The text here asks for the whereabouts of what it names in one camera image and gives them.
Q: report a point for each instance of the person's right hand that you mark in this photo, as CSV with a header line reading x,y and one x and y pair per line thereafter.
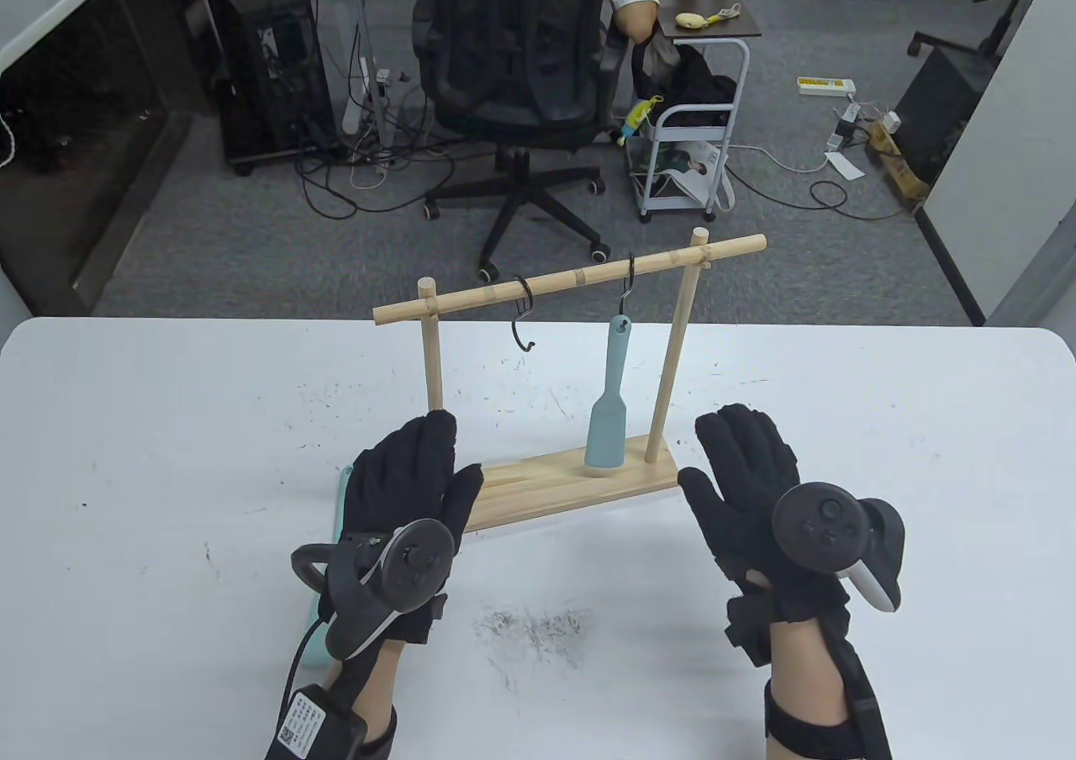
x,y
744,499

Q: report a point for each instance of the person's left hand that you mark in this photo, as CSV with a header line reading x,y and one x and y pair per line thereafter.
x,y
395,491

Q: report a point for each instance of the person's left thumb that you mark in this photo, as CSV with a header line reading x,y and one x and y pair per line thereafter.
x,y
469,499

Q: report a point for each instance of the person's right thumb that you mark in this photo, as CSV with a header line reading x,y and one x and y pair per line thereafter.
x,y
699,499

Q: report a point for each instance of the person's right forearm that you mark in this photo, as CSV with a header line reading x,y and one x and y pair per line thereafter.
x,y
807,667

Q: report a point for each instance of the person's left forearm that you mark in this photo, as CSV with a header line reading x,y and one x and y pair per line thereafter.
x,y
370,684

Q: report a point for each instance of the wooden hanging rack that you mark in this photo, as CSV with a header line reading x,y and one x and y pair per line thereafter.
x,y
572,478

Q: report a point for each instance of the light blue spatula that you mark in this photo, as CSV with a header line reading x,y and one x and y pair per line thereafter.
x,y
609,424

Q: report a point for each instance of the black left hand controller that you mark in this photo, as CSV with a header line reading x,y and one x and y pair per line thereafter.
x,y
378,583

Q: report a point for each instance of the black hand controller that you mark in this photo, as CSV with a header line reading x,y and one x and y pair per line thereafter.
x,y
828,529
378,583

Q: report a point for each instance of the black right hand controller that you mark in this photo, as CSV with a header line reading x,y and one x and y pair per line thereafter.
x,y
828,529

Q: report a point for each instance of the mint green utensil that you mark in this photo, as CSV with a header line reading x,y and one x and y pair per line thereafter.
x,y
324,617

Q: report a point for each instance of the black S hook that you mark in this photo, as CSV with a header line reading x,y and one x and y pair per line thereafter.
x,y
523,310
628,285

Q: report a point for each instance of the magazine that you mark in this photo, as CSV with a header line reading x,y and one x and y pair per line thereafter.
x,y
685,176

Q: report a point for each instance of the white cart with brown top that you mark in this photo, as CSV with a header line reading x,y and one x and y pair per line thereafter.
x,y
689,146

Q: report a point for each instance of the white paper sheet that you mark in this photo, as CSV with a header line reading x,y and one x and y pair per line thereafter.
x,y
845,165

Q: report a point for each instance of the yellow and blue toy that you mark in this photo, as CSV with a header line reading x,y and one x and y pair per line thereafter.
x,y
636,119

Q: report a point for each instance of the cardboard box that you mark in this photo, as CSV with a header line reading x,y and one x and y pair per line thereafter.
x,y
898,163

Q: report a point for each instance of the black bag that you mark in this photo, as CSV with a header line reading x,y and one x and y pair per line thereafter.
x,y
693,79

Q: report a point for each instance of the white power adapter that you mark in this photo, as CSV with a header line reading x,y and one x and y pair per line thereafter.
x,y
893,121

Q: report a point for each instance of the white and yellow power strip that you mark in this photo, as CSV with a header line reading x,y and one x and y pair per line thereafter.
x,y
826,86

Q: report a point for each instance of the black office chair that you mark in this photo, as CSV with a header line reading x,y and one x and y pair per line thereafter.
x,y
521,54

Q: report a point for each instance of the black cabinet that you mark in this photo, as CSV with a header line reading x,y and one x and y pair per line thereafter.
x,y
941,113

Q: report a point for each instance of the black computer tower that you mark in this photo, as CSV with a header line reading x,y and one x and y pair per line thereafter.
x,y
269,62

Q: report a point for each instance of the black chair base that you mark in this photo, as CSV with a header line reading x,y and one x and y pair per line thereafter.
x,y
967,33

